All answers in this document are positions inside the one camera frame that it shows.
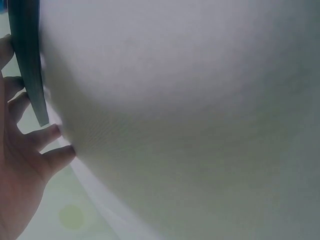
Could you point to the dark green board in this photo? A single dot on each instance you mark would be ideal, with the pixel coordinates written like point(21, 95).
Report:
point(27, 57)

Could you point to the person's left hand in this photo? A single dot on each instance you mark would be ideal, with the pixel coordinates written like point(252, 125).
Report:
point(17, 170)

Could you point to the person's left thumb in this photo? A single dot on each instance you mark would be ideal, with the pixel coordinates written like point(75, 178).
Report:
point(6, 53)

